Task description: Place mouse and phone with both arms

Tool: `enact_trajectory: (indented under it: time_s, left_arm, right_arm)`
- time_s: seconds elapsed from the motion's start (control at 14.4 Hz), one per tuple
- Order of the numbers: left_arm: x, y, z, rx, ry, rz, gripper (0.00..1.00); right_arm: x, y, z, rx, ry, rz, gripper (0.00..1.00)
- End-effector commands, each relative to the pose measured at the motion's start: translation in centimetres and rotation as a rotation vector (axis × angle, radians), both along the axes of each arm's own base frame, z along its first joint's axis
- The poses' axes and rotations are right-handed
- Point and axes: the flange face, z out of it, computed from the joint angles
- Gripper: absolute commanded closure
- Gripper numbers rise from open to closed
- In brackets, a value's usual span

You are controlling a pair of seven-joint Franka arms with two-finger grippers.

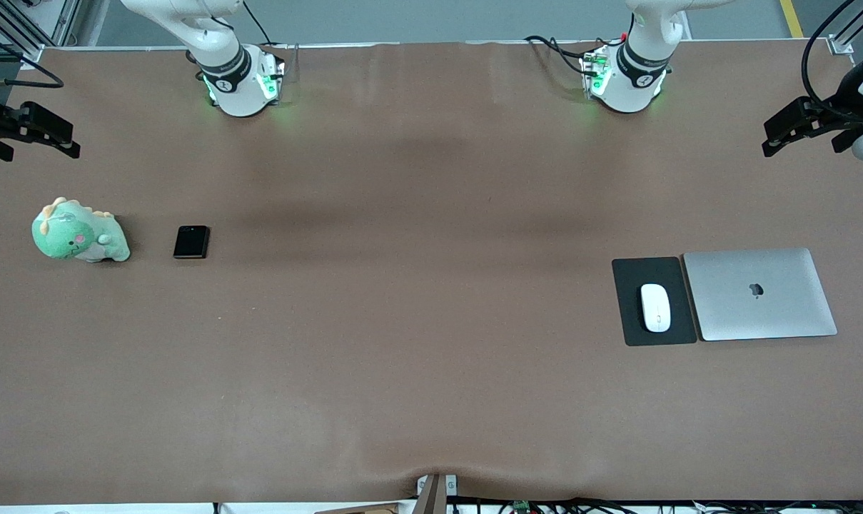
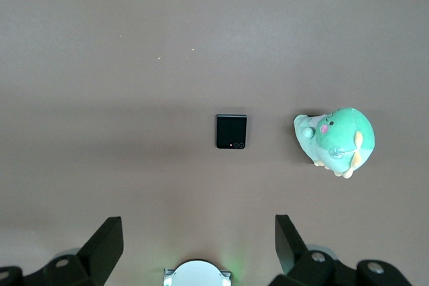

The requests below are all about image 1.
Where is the aluminium frame profile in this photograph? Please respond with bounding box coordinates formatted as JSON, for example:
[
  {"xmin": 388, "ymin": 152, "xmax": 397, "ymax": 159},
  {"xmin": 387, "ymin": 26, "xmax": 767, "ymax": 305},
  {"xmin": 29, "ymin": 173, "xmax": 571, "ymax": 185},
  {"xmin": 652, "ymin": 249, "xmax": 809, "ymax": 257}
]
[{"xmin": 0, "ymin": 0, "xmax": 82, "ymax": 65}]

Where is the black arm base cable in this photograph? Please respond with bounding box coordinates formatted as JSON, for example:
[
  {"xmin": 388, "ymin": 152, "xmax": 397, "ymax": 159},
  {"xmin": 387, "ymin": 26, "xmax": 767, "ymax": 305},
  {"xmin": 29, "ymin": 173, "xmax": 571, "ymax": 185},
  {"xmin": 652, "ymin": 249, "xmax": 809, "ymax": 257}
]
[
  {"xmin": 524, "ymin": 34, "xmax": 603, "ymax": 76},
  {"xmin": 238, "ymin": 0, "xmax": 272, "ymax": 47}
]

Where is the black right arm base cable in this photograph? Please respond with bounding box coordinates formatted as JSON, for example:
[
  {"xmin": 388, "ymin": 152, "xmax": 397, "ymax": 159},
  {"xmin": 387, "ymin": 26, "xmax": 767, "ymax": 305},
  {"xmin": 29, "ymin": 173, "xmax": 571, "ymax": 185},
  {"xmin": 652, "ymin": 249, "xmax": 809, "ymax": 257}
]
[{"xmin": 238, "ymin": 0, "xmax": 272, "ymax": 47}]

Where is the black mouse pad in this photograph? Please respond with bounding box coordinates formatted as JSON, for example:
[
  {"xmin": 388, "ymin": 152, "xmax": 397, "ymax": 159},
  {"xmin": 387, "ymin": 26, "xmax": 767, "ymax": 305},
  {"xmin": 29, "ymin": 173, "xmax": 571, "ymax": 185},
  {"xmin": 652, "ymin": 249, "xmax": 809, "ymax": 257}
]
[{"xmin": 612, "ymin": 257, "xmax": 698, "ymax": 347}]

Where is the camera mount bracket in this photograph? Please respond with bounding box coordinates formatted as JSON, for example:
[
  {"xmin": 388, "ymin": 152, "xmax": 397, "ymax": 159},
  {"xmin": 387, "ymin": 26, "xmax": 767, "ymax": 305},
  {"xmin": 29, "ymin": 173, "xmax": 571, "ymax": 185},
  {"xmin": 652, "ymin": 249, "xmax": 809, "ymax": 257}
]
[{"xmin": 417, "ymin": 473, "xmax": 458, "ymax": 514}]

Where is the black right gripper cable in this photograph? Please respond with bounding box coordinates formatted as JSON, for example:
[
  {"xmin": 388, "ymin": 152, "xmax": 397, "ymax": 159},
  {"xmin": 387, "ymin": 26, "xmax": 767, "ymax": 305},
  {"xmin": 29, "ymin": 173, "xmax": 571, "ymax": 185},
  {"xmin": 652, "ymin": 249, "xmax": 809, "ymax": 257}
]
[{"xmin": 0, "ymin": 43, "xmax": 66, "ymax": 89}]

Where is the green dinosaur plush toy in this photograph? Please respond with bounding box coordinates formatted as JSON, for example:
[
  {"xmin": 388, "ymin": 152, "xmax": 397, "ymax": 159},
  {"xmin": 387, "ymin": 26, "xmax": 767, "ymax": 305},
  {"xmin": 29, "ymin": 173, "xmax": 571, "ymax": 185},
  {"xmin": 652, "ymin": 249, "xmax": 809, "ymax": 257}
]
[{"xmin": 31, "ymin": 197, "xmax": 131, "ymax": 263}]

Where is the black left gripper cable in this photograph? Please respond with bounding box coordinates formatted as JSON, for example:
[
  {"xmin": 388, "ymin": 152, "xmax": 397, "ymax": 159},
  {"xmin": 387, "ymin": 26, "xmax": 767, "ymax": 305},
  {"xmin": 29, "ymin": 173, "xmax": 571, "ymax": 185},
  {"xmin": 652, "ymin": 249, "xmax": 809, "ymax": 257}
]
[{"xmin": 801, "ymin": 0, "xmax": 863, "ymax": 119}]

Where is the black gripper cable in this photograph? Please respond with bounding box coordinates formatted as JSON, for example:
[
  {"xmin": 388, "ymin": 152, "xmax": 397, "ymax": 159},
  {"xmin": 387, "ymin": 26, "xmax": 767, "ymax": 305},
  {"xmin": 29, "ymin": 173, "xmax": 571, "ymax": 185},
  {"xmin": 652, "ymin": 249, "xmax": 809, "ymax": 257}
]
[
  {"xmin": 801, "ymin": 0, "xmax": 863, "ymax": 119},
  {"xmin": 0, "ymin": 43, "xmax": 66, "ymax": 89}
]

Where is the brown table cover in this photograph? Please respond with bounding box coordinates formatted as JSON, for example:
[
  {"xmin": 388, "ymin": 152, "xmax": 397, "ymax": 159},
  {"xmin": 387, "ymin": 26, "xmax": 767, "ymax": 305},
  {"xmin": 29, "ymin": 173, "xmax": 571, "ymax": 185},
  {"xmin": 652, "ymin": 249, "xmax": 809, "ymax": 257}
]
[{"xmin": 0, "ymin": 39, "xmax": 863, "ymax": 504}]

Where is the black left arm base cable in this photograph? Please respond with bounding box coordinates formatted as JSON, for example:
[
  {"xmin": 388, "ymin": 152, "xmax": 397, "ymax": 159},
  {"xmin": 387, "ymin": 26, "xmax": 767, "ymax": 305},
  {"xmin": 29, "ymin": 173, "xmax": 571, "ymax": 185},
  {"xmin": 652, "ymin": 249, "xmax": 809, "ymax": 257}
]
[{"xmin": 524, "ymin": 34, "xmax": 603, "ymax": 76}]

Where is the black folding phone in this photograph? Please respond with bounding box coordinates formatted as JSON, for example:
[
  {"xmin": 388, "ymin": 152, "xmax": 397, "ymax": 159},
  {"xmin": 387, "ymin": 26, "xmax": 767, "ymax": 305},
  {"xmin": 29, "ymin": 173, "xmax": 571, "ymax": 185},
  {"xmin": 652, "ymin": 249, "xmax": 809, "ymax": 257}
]
[{"xmin": 173, "ymin": 225, "xmax": 211, "ymax": 260}]

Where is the white computer mouse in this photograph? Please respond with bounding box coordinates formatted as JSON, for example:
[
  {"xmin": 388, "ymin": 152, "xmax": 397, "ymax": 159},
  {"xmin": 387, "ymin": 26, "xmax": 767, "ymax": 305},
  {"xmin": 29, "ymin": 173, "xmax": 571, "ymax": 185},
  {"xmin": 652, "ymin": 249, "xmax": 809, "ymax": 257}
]
[{"xmin": 640, "ymin": 283, "xmax": 672, "ymax": 333}]

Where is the silver closed laptop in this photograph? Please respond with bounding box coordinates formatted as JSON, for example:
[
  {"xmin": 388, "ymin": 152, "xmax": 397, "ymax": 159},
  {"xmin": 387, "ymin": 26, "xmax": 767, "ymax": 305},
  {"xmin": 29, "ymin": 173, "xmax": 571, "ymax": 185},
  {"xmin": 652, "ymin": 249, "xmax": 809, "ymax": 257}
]
[{"xmin": 683, "ymin": 248, "xmax": 838, "ymax": 342}]

